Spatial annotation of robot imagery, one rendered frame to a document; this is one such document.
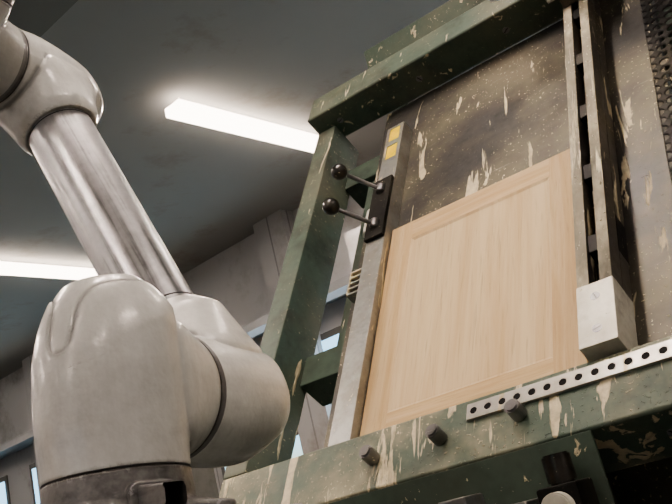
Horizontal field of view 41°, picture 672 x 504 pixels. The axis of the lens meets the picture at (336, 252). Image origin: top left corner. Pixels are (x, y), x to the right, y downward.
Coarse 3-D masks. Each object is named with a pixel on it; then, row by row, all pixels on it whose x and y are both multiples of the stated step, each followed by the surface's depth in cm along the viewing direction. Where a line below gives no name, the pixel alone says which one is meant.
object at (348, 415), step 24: (408, 144) 221; (384, 168) 214; (384, 240) 193; (384, 264) 189; (360, 288) 186; (360, 312) 180; (360, 336) 175; (360, 360) 170; (360, 384) 166; (336, 408) 165; (360, 408) 163; (336, 432) 160
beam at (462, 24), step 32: (512, 0) 215; (544, 0) 212; (448, 32) 226; (480, 32) 221; (512, 32) 219; (384, 64) 239; (416, 64) 230; (448, 64) 228; (352, 96) 239; (384, 96) 238; (416, 96) 236; (320, 128) 248; (352, 128) 246
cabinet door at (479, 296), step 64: (512, 192) 178; (448, 256) 178; (512, 256) 165; (384, 320) 177; (448, 320) 165; (512, 320) 154; (576, 320) 144; (384, 384) 164; (448, 384) 154; (512, 384) 144
